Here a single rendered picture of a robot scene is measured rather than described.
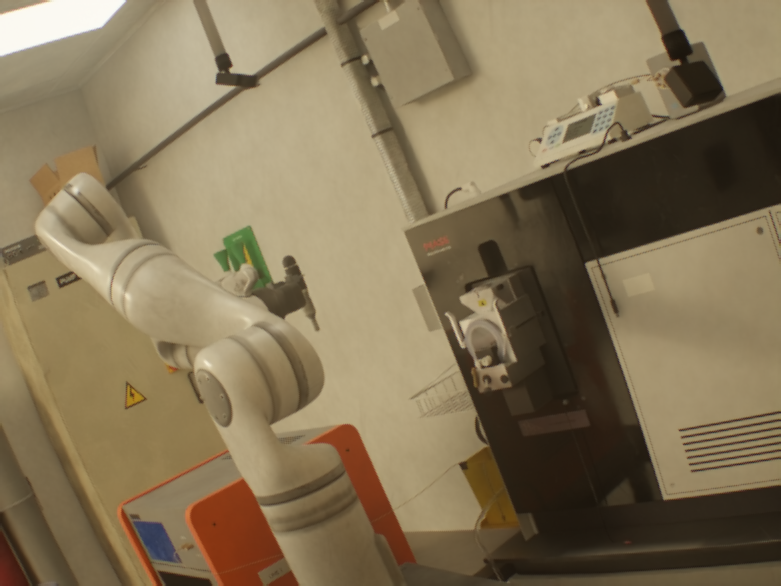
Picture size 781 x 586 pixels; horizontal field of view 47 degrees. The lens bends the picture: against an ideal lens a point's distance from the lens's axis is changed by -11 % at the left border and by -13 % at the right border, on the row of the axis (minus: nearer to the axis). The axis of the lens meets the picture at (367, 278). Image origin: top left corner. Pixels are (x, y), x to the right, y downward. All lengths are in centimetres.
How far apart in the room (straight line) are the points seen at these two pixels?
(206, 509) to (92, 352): 291
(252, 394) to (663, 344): 92
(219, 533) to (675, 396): 85
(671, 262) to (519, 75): 162
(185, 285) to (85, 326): 364
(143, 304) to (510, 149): 229
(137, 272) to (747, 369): 97
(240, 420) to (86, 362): 375
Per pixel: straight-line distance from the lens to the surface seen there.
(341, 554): 94
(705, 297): 158
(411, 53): 326
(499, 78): 317
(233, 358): 90
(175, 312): 103
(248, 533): 184
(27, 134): 522
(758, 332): 156
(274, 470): 91
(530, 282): 179
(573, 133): 206
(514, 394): 181
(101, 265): 112
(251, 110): 413
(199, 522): 179
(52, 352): 458
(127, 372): 471
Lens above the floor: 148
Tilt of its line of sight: 3 degrees down
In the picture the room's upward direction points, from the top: 23 degrees counter-clockwise
